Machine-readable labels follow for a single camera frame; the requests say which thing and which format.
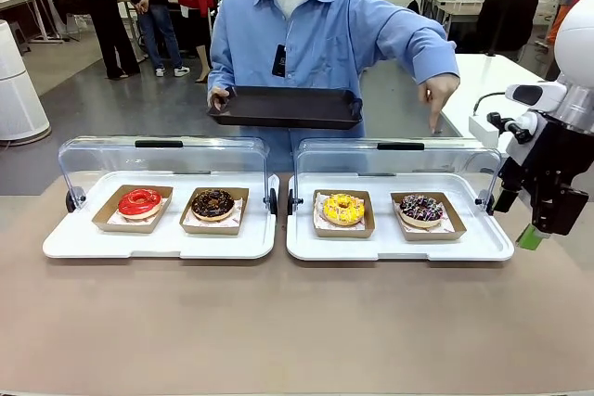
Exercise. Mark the person's left forearm blue sleeve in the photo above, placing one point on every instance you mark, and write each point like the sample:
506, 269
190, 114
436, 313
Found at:
431, 55

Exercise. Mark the black backpack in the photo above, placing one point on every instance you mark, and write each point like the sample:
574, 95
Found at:
413, 5

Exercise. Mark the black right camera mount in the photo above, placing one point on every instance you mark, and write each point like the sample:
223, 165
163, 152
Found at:
508, 126

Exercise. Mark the large white table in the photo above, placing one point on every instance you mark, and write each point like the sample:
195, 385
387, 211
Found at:
492, 76

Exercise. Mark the chocolate glazed donut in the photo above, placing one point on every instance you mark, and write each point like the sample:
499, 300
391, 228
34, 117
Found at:
209, 228
204, 206

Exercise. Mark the purple sprinkled chocolate donut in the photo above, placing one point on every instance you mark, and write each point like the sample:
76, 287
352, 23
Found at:
410, 213

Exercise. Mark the person's right hand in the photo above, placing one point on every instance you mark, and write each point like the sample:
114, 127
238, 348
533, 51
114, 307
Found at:
218, 95

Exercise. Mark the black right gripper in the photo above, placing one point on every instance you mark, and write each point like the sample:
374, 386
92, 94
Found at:
552, 155

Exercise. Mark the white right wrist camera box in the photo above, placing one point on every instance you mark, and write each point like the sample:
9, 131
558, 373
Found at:
482, 132

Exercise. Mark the person's left hand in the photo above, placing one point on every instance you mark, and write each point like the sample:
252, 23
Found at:
438, 92

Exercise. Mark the bystander in black top jeans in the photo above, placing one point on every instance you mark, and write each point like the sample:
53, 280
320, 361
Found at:
155, 11

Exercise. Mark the person's right forearm blue sleeve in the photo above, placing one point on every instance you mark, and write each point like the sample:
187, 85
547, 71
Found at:
218, 69

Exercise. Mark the yellow glazed donut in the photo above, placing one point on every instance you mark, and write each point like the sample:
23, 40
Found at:
343, 233

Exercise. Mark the bystander in light blue shirt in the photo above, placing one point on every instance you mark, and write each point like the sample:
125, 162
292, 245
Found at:
99, 11

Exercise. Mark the red glazed donut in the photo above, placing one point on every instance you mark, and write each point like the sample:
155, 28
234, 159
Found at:
127, 205
104, 222

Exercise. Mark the black serving tray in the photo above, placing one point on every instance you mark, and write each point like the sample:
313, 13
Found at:
287, 108

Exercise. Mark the yellow sprinkled donut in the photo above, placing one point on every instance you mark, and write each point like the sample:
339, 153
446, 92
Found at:
334, 213

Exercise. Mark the white air purifier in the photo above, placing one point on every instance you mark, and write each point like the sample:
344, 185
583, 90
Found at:
18, 90

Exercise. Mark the white display tray base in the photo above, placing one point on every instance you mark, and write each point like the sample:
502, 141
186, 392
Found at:
399, 247
158, 245

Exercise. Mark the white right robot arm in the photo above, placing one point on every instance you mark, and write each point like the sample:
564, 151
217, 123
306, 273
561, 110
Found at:
580, 34

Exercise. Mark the person in blue shirt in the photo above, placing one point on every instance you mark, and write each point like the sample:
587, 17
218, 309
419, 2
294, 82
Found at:
325, 29

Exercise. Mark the bystander in black hoodie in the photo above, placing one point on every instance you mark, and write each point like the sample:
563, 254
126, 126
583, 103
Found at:
506, 11

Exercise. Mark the grey background workbench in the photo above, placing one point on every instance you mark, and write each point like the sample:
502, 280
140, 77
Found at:
452, 8

